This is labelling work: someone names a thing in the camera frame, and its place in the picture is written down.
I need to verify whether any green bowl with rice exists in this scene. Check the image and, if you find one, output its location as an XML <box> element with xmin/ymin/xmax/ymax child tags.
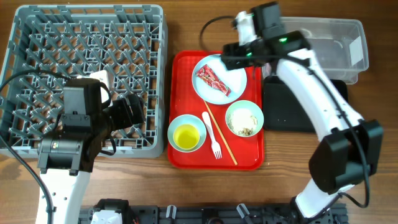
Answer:
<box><xmin>225</xmin><ymin>100</ymin><xmax>264</xmax><ymax>138</ymax></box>

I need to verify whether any wooden chopstick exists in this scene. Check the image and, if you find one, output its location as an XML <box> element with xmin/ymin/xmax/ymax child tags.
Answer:
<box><xmin>203</xmin><ymin>100</ymin><xmax>238</xmax><ymax>166</ymax></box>

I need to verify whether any right black cable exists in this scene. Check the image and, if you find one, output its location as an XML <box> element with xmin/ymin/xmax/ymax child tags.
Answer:
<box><xmin>198</xmin><ymin>15</ymin><xmax>371</xmax><ymax>208</ymax></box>

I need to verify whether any white plastic fork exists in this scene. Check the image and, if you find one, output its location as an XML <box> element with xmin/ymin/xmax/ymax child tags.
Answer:
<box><xmin>201</xmin><ymin>111</ymin><xmax>222</xmax><ymax>159</ymax></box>

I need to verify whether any red serving tray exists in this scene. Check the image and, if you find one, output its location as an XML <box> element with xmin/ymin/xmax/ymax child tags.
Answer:
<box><xmin>167</xmin><ymin>50</ymin><xmax>264</xmax><ymax>170</ymax></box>

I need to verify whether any clear plastic waste bin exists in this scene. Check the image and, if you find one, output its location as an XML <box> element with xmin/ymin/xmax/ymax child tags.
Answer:
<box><xmin>281</xmin><ymin>17</ymin><xmax>369</xmax><ymax>85</ymax></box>

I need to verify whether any light blue round plate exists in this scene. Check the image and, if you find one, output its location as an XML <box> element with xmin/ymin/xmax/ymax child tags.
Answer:
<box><xmin>192</xmin><ymin>54</ymin><xmax>248</xmax><ymax>105</ymax></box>

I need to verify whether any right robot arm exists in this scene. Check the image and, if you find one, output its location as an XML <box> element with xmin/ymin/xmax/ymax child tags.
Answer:
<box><xmin>221</xmin><ymin>2</ymin><xmax>384</xmax><ymax>223</ymax></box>

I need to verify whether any black waste bin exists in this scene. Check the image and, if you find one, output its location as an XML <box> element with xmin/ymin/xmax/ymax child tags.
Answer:
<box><xmin>262</xmin><ymin>75</ymin><xmax>349</xmax><ymax>134</ymax></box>

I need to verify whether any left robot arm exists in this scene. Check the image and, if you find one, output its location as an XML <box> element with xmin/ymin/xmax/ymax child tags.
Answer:
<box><xmin>36</xmin><ymin>78</ymin><xmax>144</xmax><ymax>223</ymax></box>

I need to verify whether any yellow plastic cup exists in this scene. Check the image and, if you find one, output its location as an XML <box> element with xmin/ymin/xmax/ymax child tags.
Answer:
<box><xmin>173</xmin><ymin>124</ymin><xmax>200</xmax><ymax>151</ymax></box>

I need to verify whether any grey dishwasher rack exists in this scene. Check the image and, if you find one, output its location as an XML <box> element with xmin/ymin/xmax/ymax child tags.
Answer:
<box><xmin>1</xmin><ymin>4</ymin><xmax>168</xmax><ymax>158</ymax></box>

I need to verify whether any light blue bowl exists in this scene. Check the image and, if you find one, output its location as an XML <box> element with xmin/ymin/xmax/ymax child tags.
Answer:
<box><xmin>167</xmin><ymin>114</ymin><xmax>206</xmax><ymax>153</ymax></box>

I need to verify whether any red snack wrapper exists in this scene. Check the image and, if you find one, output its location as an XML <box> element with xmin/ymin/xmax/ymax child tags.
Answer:
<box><xmin>195</xmin><ymin>64</ymin><xmax>231</xmax><ymax>96</ymax></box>

